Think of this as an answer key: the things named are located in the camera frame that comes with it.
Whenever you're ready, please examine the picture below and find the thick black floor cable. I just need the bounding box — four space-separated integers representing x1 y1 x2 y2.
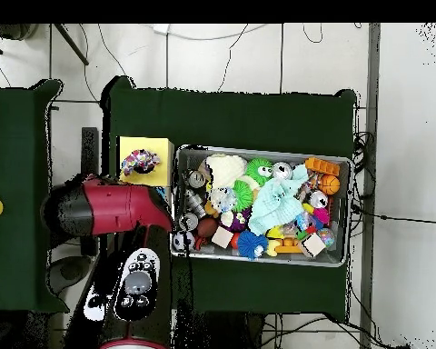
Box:
351 203 436 225

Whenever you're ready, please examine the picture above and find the dark green table cloth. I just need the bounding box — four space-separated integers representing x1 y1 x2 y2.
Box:
0 78 70 314
99 75 357 321

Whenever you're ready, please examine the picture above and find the green spiky ball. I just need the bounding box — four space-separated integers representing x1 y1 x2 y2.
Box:
232 179 254 212

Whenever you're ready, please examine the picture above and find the orange toy basketball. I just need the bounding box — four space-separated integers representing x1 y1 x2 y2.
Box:
317 174 341 195

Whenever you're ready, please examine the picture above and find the blue spiky ball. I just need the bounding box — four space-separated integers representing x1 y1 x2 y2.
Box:
236 230 269 260

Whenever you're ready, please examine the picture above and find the silver drink can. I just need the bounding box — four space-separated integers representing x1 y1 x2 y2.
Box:
272 162 293 180

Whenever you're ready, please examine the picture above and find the cream waffle cloth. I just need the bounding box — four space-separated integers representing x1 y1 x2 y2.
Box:
204 154 247 192

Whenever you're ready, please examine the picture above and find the mint waffle cloth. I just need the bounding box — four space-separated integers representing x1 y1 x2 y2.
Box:
247 165 310 236

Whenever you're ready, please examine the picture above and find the shallow wire mesh bin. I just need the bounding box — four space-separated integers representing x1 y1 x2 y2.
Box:
170 145 352 268

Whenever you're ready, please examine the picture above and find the plain wooden cube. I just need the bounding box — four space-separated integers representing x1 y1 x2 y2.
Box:
297 232 326 258

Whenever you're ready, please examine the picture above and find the black white soccer ball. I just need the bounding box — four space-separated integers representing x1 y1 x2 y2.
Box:
172 230 196 253

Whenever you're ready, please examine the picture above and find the wooden box with three holes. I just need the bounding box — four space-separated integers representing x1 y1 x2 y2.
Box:
117 135 175 204

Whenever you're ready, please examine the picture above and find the green spiky toy with eyes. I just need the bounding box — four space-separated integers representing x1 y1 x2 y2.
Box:
244 157 274 186

